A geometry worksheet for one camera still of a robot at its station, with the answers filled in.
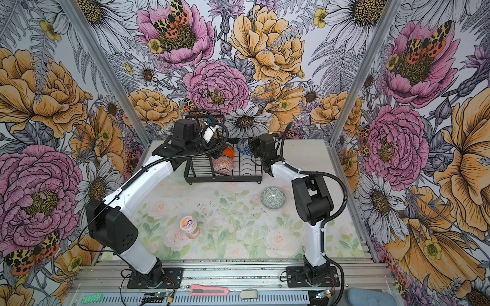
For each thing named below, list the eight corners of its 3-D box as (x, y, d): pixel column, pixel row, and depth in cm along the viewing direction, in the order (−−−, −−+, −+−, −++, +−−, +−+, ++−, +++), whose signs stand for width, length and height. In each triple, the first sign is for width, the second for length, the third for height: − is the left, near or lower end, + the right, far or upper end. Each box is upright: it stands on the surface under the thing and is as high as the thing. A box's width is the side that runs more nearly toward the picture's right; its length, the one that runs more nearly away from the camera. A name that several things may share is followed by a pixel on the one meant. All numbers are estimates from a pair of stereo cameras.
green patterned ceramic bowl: (261, 209, 95) (261, 204, 91) (260, 192, 101) (260, 187, 97) (284, 209, 95) (286, 204, 91) (282, 192, 101) (284, 187, 97)
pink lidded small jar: (185, 238, 86) (178, 229, 77) (188, 225, 90) (181, 215, 81) (199, 238, 86) (194, 229, 77) (201, 225, 90) (196, 215, 81)
